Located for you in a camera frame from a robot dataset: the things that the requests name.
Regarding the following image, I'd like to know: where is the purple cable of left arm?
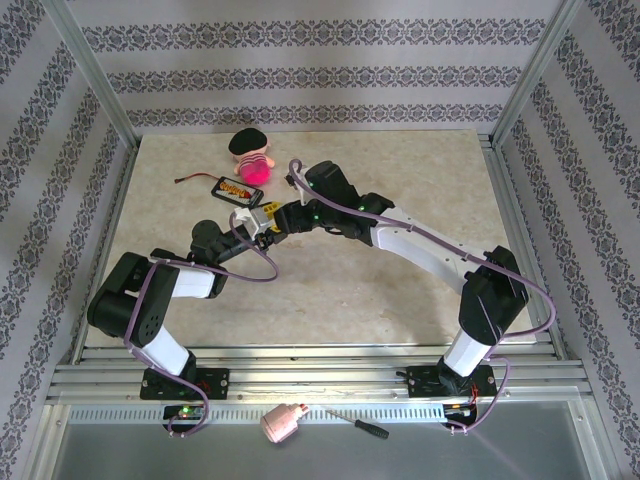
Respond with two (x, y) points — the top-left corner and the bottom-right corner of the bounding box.
(122, 214), (280, 440)

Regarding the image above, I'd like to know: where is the aluminium side rail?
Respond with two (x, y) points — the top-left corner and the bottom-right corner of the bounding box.
(479, 132), (569, 361)
(69, 144), (139, 366)

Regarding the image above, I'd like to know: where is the aluminium rail base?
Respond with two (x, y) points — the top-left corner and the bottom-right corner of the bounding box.
(47, 344), (591, 406)

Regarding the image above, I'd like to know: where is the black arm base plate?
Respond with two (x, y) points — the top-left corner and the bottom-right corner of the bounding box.
(407, 364), (497, 400)
(139, 367), (231, 401)

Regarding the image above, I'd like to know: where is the slotted grey cable duct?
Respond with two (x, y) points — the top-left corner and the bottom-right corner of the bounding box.
(67, 403), (447, 425)

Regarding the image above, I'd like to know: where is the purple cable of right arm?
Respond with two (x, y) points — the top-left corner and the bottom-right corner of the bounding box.
(288, 157), (558, 436)

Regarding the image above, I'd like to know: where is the grey metal shelf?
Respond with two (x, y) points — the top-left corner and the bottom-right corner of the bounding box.
(37, 402), (609, 480)

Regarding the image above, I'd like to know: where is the pink bottle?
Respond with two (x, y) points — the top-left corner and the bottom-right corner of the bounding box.
(259, 402), (310, 445)

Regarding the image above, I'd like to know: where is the aluminium frame post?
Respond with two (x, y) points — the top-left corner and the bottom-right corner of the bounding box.
(492, 0), (584, 146)
(47, 0), (139, 151)

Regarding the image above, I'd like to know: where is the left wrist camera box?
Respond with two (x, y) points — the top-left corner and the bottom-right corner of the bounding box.
(228, 207), (269, 236)

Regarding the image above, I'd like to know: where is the black battery pack, orange print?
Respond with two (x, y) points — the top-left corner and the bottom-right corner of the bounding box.
(210, 175), (266, 209)

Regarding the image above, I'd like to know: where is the plush doll with black hair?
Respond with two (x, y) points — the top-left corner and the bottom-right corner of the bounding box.
(228, 127), (277, 185)

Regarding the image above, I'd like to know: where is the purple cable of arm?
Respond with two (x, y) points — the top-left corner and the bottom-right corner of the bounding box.
(288, 157), (558, 436)
(122, 214), (280, 440)

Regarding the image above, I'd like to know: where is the black-handled screwdriver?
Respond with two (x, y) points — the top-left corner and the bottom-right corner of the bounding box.
(325, 407), (390, 441)

